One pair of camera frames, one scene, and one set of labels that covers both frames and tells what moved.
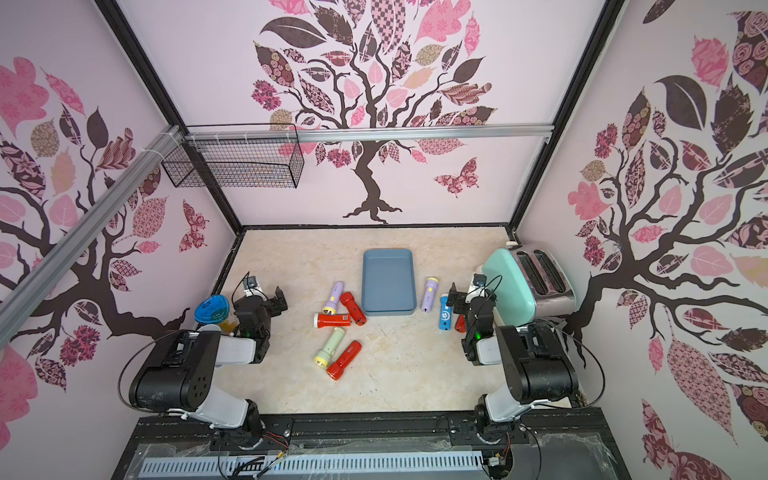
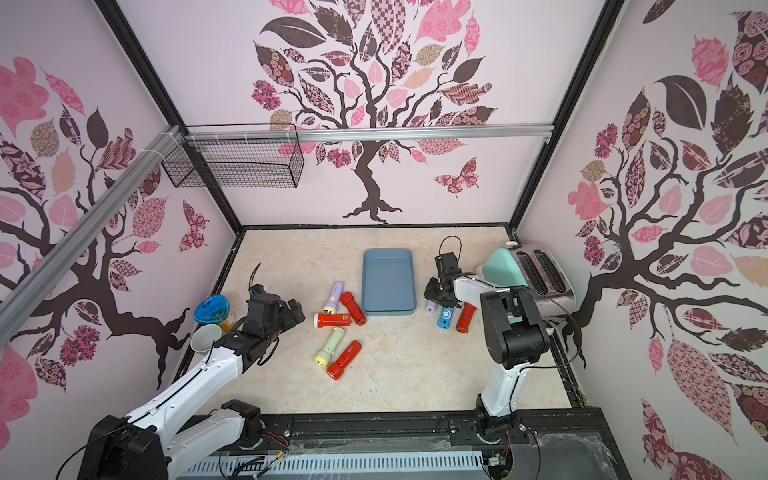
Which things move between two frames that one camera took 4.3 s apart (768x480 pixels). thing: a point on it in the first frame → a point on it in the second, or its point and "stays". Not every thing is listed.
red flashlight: (353, 309) stays
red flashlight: (460, 324) stays
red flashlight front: (346, 358) stays
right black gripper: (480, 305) → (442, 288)
